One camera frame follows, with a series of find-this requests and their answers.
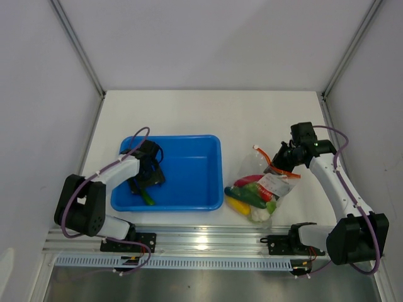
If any dark green cucumber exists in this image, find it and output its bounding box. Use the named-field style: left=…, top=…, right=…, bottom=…
left=224, top=186, right=266, bottom=209

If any white slotted cable duct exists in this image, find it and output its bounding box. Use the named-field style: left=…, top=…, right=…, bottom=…
left=55, top=255, right=293, bottom=271

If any blue plastic bin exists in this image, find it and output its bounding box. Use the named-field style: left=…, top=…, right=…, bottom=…
left=110, top=135, right=224, bottom=212

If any yellow orange mango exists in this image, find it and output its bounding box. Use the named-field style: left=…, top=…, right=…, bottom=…
left=226, top=196, right=251, bottom=216

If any red chili pepper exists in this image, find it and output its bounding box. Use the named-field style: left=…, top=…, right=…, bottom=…
left=234, top=174, right=263, bottom=187

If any small green chili pepper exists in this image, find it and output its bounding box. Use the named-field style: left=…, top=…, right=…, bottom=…
left=140, top=189, right=155, bottom=206

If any clear zip top bag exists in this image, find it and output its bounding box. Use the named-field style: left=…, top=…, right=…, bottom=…
left=226, top=145, right=301, bottom=228

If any aluminium mounting rail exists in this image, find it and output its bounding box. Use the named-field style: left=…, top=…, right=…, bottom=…
left=42, top=225, right=289, bottom=258

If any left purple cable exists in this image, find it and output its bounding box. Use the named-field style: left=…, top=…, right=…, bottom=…
left=59, top=126, right=164, bottom=277

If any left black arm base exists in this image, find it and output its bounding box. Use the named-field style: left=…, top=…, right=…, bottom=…
left=100, top=233, right=157, bottom=253

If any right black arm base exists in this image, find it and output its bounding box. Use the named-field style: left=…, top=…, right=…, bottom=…
left=259, top=235, right=326, bottom=256

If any left aluminium frame post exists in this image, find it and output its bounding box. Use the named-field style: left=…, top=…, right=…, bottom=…
left=48, top=0, right=106, bottom=98

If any right aluminium frame post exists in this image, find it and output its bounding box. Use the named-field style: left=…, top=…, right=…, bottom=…
left=321, top=0, right=387, bottom=98

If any aluminium frame post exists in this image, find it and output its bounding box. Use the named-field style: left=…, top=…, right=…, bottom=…
left=321, top=0, right=387, bottom=98
left=48, top=0, right=106, bottom=98

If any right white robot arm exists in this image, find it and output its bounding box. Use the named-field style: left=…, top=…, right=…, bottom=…
left=272, top=122, right=389, bottom=275

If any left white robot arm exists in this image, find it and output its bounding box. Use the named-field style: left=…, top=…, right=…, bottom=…
left=54, top=139, right=166, bottom=252

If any red orange mango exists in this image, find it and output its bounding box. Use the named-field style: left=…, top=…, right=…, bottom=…
left=258, top=184, right=278, bottom=203

